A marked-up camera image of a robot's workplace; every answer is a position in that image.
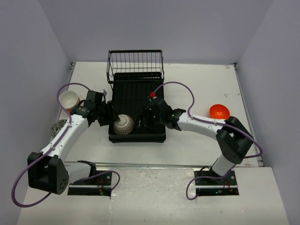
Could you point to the black wire basket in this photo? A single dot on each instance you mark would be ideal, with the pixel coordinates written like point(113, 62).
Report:
point(134, 65)

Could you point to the brown patterned white bowl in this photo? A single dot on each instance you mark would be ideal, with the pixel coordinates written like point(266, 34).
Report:
point(124, 125)

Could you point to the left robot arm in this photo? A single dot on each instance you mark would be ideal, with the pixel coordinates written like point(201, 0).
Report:
point(48, 171)

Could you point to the base mount plate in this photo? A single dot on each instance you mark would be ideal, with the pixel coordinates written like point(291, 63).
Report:
point(220, 187)
point(99, 186)

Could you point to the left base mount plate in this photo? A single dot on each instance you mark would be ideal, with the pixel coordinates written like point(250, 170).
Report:
point(99, 186)

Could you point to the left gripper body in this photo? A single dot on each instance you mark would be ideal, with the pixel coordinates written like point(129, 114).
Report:
point(104, 116)

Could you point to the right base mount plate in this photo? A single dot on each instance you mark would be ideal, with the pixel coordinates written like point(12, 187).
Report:
point(220, 187)

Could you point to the black dish rack tray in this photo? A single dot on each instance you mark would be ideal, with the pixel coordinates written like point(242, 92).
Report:
point(131, 98)

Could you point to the orange plastic bowl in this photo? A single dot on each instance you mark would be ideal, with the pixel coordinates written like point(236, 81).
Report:
point(219, 111)
point(76, 105)

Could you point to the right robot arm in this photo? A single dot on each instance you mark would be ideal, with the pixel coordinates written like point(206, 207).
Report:
point(232, 137)

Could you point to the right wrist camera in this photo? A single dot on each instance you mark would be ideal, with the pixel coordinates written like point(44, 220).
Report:
point(152, 96)

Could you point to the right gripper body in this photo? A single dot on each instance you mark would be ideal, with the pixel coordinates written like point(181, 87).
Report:
point(157, 119)

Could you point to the pink floral ceramic bowl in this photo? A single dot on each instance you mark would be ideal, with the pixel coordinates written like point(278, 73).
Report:
point(57, 126)

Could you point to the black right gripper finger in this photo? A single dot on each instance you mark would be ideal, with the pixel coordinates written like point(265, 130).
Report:
point(146, 118)
point(138, 121)

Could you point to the beige ceramic bowl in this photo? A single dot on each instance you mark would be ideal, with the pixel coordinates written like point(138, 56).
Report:
point(67, 95)

